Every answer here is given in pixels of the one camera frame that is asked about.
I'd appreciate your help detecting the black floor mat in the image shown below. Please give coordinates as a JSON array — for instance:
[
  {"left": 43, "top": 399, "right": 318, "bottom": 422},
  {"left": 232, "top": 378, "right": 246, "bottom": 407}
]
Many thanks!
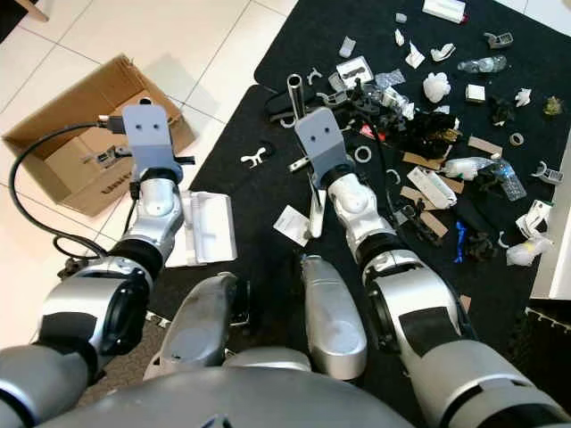
[{"left": 143, "top": 0, "right": 571, "bottom": 393}]

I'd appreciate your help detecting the black curved plastic part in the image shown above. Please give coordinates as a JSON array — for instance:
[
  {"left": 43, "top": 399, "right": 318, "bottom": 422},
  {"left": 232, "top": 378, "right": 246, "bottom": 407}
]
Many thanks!
[{"left": 265, "top": 82, "right": 300, "bottom": 121}]

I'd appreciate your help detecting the white blister pack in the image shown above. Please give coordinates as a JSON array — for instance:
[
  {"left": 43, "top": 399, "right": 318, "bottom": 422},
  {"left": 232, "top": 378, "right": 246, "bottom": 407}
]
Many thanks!
[{"left": 335, "top": 56, "right": 374, "bottom": 90}]

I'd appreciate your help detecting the small grey plastic part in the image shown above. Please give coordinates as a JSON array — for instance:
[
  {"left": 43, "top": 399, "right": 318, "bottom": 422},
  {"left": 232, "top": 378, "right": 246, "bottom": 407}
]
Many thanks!
[{"left": 100, "top": 150, "right": 130, "bottom": 169}]

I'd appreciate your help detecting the pointed white paper scrap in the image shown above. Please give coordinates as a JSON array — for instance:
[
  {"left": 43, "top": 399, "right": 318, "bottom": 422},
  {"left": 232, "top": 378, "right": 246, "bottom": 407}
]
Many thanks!
[{"left": 404, "top": 42, "right": 426, "bottom": 70}]

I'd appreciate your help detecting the black pile with gold bits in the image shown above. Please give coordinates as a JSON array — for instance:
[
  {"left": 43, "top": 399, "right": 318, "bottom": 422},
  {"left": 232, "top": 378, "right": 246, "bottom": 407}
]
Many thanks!
[{"left": 400, "top": 107, "right": 465, "bottom": 160}]

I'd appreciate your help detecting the crumpled white paper ball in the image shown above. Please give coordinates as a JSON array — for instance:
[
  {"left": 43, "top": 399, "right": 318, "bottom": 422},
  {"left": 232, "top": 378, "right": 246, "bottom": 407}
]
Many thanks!
[{"left": 422, "top": 71, "right": 452, "bottom": 103}]

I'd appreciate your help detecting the white printed paper card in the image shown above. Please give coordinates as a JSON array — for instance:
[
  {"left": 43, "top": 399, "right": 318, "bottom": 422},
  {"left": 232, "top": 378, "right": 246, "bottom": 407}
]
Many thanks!
[{"left": 272, "top": 205, "right": 313, "bottom": 248}]

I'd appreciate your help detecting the curled white paper scrap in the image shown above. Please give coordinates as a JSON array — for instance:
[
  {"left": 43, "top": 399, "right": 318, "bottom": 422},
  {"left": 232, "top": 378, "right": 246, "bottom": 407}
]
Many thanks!
[{"left": 430, "top": 43, "right": 456, "bottom": 63}]

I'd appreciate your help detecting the open brown cardboard box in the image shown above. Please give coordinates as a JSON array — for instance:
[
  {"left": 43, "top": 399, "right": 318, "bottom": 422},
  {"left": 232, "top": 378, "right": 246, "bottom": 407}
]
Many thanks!
[{"left": 3, "top": 53, "right": 197, "bottom": 218}]

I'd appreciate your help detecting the white pack with green print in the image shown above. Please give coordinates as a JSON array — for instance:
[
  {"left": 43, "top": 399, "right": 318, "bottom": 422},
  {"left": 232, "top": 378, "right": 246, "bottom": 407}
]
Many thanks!
[{"left": 406, "top": 167, "right": 459, "bottom": 212}]

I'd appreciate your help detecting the white rectangular box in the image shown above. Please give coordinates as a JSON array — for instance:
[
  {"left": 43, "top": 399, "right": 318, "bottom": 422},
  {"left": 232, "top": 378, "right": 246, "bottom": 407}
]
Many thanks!
[{"left": 422, "top": 0, "right": 468, "bottom": 23}]

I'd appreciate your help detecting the black tangled clump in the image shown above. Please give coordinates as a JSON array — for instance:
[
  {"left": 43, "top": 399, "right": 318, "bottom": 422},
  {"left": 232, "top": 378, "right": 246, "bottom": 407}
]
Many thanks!
[
  {"left": 58, "top": 257, "right": 90, "bottom": 279},
  {"left": 488, "top": 96, "right": 515, "bottom": 126},
  {"left": 467, "top": 232, "right": 501, "bottom": 264}
]

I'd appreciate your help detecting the crushed clear plastic bottle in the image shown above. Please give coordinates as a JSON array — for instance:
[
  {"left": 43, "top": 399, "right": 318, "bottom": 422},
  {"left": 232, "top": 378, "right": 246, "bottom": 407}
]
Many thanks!
[{"left": 444, "top": 156, "right": 496, "bottom": 179}]

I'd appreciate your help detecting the small clear plastic bottle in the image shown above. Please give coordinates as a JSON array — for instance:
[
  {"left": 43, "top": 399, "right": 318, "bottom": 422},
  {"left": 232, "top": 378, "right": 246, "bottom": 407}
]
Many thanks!
[{"left": 457, "top": 55, "right": 508, "bottom": 75}]

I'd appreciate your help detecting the small brown cardboard piece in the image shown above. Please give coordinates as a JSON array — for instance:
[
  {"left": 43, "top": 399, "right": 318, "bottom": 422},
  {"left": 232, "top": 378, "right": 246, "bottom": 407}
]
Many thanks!
[{"left": 419, "top": 214, "right": 449, "bottom": 240}]

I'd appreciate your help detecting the brown cardboard strip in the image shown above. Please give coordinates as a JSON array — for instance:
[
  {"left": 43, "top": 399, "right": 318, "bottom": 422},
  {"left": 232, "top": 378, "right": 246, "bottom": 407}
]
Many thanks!
[{"left": 468, "top": 136, "right": 504, "bottom": 157}]

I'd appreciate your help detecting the silver robot left leg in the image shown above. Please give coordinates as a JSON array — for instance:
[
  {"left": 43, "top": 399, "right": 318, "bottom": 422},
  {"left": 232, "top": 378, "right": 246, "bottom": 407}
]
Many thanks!
[{"left": 143, "top": 270, "right": 246, "bottom": 380}]

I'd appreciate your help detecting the silver robot leg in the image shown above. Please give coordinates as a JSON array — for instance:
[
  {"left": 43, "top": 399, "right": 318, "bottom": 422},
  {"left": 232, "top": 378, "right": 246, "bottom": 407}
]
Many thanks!
[
  {"left": 299, "top": 252, "right": 368, "bottom": 383},
  {"left": 143, "top": 270, "right": 246, "bottom": 380}
]

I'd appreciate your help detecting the small grey stapler-like tool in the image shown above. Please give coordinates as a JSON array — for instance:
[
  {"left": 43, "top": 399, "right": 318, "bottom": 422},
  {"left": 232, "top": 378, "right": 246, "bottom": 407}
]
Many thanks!
[{"left": 484, "top": 31, "right": 514, "bottom": 49}]

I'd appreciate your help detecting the small blue object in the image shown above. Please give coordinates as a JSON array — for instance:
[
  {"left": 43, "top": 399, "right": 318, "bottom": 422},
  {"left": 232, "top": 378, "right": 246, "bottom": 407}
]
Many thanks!
[{"left": 453, "top": 223, "right": 469, "bottom": 264}]

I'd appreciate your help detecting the clear ribbed plastic bottle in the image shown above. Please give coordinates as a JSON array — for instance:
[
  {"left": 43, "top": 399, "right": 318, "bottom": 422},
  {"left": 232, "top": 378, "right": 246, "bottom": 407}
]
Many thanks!
[{"left": 491, "top": 159, "right": 527, "bottom": 202}]

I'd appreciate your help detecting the wooden furniture leg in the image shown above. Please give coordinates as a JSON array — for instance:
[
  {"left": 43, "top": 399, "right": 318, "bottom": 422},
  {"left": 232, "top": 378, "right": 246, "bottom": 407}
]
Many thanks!
[{"left": 13, "top": 0, "right": 50, "bottom": 23}]

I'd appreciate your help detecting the silver robot right leg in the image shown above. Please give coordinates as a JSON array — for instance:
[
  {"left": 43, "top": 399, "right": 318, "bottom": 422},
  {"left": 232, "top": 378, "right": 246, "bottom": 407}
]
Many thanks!
[{"left": 299, "top": 252, "right": 368, "bottom": 383}]

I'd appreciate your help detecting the olive dried plant ball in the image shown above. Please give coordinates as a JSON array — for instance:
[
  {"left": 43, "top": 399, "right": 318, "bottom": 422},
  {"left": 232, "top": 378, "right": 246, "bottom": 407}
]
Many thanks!
[{"left": 542, "top": 95, "right": 565, "bottom": 118}]

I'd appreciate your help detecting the white and grey plastic clip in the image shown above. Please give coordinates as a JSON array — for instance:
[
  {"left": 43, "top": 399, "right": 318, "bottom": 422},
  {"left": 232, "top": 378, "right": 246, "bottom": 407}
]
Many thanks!
[{"left": 534, "top": 160, "right": 565, "bottom": 185}]

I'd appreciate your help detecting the white carton with black print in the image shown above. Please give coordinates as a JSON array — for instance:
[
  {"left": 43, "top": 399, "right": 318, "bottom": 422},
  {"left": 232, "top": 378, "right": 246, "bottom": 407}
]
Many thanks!
[{"left": 516, "top": 200, "right": 556, "bottom": 242}]

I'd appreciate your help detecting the grey robot torso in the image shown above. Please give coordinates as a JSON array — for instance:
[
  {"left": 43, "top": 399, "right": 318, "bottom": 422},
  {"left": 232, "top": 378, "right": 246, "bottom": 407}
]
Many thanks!
[{"left": 45, "top": 346, "right": 420, "bottom": 428}]

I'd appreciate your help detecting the crumpled white plastic bag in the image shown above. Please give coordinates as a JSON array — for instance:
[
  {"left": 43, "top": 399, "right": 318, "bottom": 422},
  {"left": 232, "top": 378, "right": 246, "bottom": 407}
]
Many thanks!
[{"left": 506, "top": 236, "right": 556, "bottom": 268}]

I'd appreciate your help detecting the black grille basket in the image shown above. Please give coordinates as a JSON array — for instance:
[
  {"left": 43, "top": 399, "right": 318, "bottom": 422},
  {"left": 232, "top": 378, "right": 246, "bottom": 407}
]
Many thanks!
[{"left": 504, "top": 308, "right": 571, "bottom": 384}]

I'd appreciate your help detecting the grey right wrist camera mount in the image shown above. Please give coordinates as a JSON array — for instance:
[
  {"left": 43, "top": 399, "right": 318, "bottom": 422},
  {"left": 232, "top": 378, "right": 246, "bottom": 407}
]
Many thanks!
[{"left": 293, "top": 107, "right": 351, "bottom": 190}]

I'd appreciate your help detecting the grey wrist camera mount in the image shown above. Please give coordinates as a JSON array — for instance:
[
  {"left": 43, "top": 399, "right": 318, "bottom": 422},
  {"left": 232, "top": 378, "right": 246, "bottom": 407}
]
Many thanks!
[
  {"left": 293, "top": 107, "right": 351, "bottom": 190},
  {"left": 120, "top": 101, "right": 184, "bottom": 179}
]

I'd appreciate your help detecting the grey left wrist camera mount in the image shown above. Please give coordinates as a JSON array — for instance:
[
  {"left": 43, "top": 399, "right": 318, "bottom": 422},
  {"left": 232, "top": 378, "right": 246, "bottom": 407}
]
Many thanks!
[{"left": 120, "top": 101, "right": 184, "bottom": 179}]

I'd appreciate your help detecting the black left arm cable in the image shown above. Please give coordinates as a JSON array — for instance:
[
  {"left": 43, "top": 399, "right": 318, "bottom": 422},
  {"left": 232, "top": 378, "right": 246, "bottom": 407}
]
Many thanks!
[{"left": 9, "top": 118, "right": 144, "bottom": 259}]

